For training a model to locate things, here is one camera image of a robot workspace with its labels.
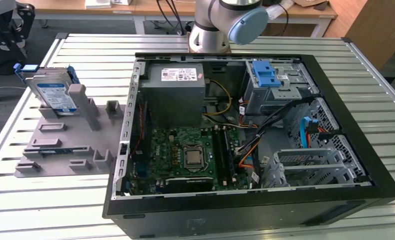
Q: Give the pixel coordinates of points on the white box blue print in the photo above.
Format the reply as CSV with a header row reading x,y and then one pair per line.
x,y
122,2

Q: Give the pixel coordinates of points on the green motherboard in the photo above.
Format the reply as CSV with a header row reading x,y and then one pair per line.
x,y
163,140

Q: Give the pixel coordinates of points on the black open PC case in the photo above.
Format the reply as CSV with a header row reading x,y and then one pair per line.
x,y
216,220

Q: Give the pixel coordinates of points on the hard disk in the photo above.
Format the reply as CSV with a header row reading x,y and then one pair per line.
x,y
51,95

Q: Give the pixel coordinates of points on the grey metal drive cage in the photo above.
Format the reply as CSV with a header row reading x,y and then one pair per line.
x,y
260,100

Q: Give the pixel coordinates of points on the installed RAM stick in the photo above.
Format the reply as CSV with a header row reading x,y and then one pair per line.
x,y
231,162

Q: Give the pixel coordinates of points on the brown cardboard piece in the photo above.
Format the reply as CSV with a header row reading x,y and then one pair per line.
x,y
308,3

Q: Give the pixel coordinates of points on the blue plastic drive bracket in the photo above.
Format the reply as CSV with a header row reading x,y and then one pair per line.
x,y
262,68

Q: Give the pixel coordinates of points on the wooden cabinet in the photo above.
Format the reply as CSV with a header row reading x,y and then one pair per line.
x,y
378,25

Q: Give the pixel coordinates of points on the RAM stick on rack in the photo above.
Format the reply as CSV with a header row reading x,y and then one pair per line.
x,y
55,151

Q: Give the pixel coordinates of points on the silver CPU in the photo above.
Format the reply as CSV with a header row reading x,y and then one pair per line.
x,y
192,157

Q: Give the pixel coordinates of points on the grey metal disk bay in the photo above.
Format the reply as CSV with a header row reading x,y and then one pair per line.
x,y
312,167

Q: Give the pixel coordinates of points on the black graphics card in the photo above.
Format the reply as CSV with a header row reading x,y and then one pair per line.
x,y
188,185

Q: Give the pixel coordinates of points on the grey power supply unit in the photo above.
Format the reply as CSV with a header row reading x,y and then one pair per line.
x,y
174,105

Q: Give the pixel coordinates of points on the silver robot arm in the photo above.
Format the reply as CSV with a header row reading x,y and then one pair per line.
x,y
207,37

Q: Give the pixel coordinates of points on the grey parts rack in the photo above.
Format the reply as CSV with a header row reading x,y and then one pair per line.
x,y
74,135

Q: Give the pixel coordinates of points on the wooden desk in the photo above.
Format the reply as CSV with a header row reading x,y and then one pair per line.
x,y
74,11

